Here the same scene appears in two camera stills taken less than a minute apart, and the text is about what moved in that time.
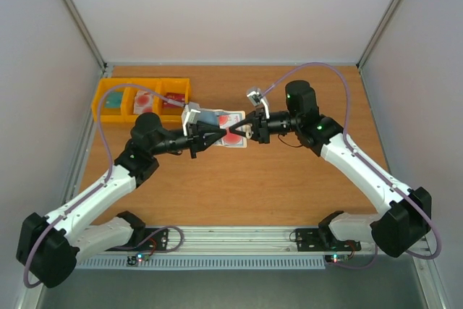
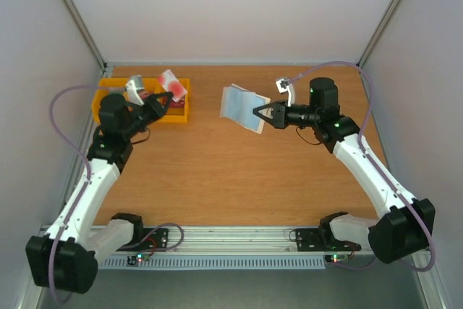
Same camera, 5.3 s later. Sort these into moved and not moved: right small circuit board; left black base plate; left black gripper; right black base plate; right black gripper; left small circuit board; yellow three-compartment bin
Moved: left black gripper; right black gripper
Not moved: left small circuit board; left black base plate; right black base plate; yellow three-compartment bin; right small circuit board
